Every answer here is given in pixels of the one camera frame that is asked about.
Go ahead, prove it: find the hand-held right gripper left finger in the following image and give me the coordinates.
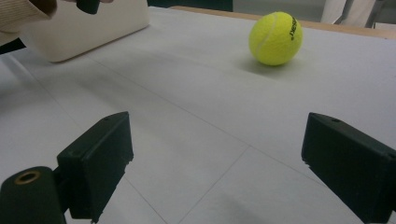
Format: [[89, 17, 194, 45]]
[[56, 111, 134, 224]]

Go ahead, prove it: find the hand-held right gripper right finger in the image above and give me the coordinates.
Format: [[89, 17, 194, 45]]
[[301, 112, 396, 224]]

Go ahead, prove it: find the white plastic bin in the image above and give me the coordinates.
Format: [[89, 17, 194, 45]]
[[19, 0, 151, 63]]

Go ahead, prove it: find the yellow tennis ball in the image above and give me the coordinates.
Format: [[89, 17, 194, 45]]
[[247, 11, 304, 67]]

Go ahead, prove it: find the white metal stand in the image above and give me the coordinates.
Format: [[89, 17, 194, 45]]
[[320, 0, 396, 30]]

